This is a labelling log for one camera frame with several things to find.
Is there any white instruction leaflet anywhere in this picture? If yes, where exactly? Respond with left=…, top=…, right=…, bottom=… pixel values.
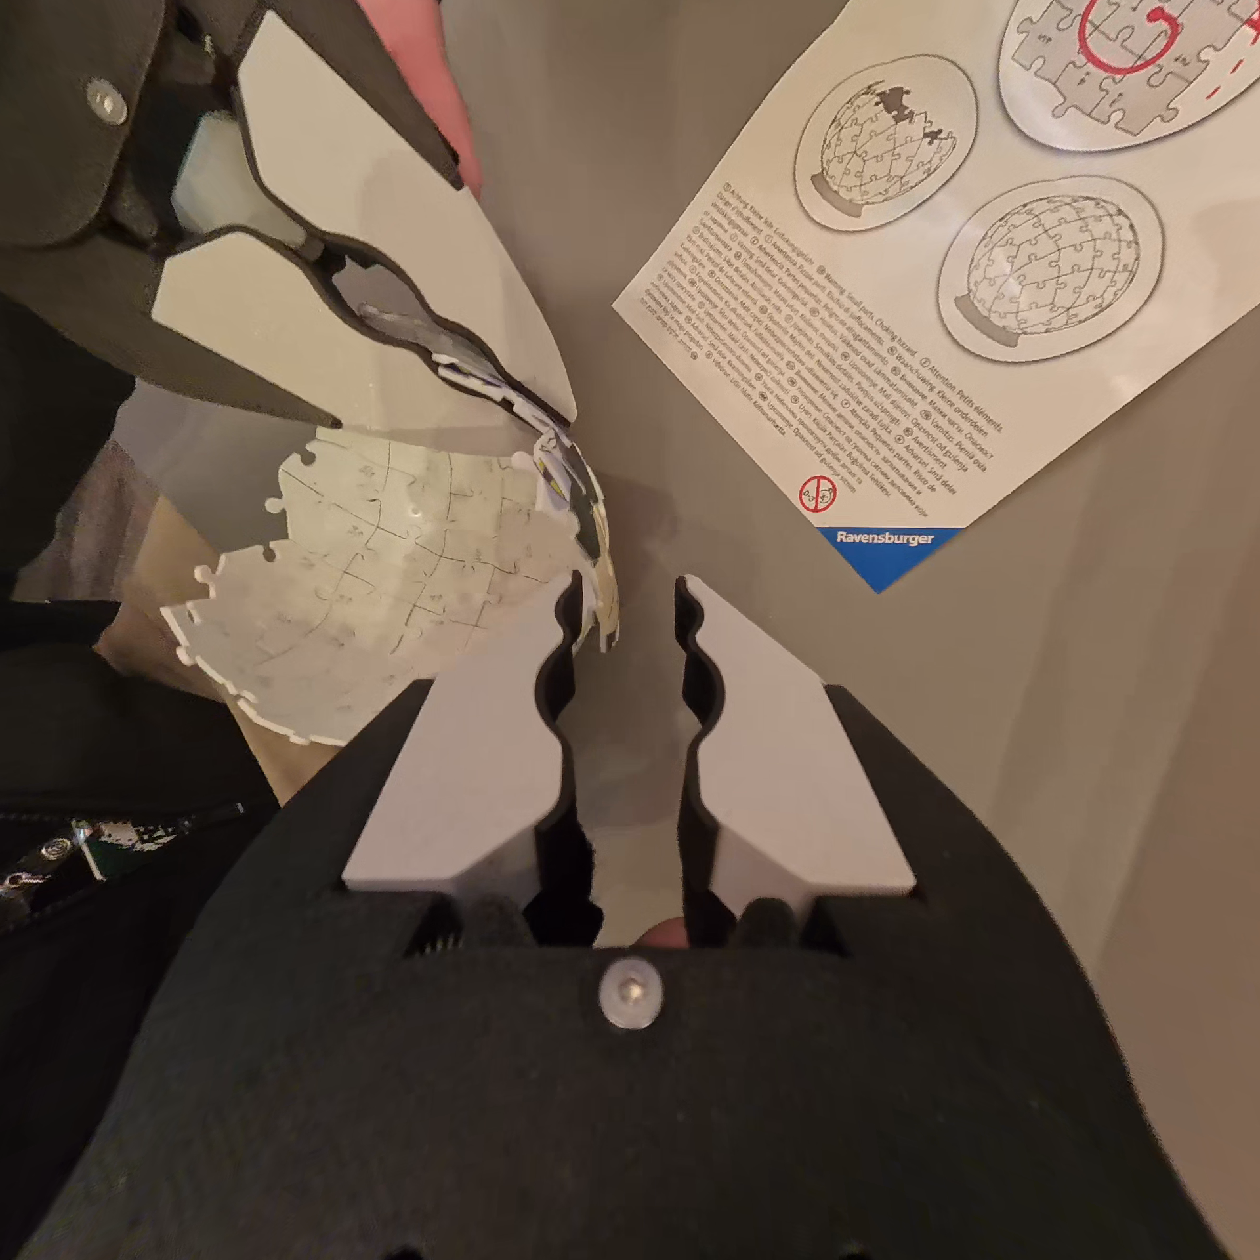
left=614, top=0, right=1260, bottom=594

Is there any person's left hand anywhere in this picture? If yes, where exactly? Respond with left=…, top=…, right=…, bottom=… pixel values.
left=355, top=0, right=486, bottom=200

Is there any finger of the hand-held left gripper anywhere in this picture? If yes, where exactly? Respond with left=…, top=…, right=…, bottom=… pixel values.
left=233, top=10, right=580, bottom=422
left=150, top=224, right=557, bottom=444

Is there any partly built puzzle ball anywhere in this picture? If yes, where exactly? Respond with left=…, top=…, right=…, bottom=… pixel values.
left=159, top=305, right=624, bottom=750

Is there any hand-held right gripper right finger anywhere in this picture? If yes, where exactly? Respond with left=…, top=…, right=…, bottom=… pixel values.
left=676, top=575, right=920, bottom=949

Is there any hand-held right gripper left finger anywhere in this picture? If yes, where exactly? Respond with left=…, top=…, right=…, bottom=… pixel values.
left=340, top=569, right=605, bottom=947

